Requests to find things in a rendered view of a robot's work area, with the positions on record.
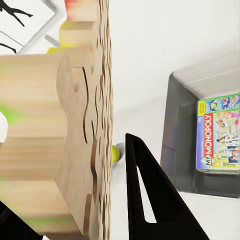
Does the board game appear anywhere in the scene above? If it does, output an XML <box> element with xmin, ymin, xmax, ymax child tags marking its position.
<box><xmin>196</xmin><ymin>93</ymin><xmax>240</xmax><ymax>173</ymax></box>

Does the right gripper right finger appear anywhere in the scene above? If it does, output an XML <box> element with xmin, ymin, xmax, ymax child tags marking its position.
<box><xmin>125</xmin><ymin>133</ymin><xmax>210</xmax><ymax>240</ymax></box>

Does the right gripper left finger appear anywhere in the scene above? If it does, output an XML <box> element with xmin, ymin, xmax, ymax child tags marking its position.
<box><xmin>0</xmin><ymin>200</ymin><xmax>43</xmax><ymax>240</ymax></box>

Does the jigsaw puzzle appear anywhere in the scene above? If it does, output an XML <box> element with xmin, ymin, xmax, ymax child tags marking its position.
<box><xmin>0</xmin><ymin>0</ymin><xmax>114</xmax><ymax>240</ymax></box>

